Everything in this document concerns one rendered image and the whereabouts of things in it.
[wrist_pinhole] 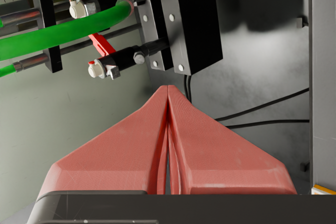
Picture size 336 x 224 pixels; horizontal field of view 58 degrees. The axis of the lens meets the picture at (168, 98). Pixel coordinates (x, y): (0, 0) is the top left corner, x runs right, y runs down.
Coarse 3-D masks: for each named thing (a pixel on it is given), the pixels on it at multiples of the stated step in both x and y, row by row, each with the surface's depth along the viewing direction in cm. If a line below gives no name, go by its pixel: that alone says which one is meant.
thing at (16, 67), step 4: (12, 64) 52; (16, 64) 52; (0, 68) 51; (4, 68) 52; (8, 68) 52; (12, 68) 52; (16, 68) 52; (20, 68) 53; (0, 72) 51; (4, 72) 51; (8, 72) 52; (12, 72) 53; (16, 72) 53; (0, 76) 51
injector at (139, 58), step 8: (160, 40) 47; (168, 40) 48; (128, 48) 44; (136, 48) 44; (144, 48) 45; (152, 48) 46; (160, 48) 47; (104, 56) 42; (112, 56) 42; (120, 56) 42; (128, 56) 43; (136, 56) 42; (144, 56) 43; (112, 64) 41; (120, 64) 42; (128, 64) 43; (104, 72) 41
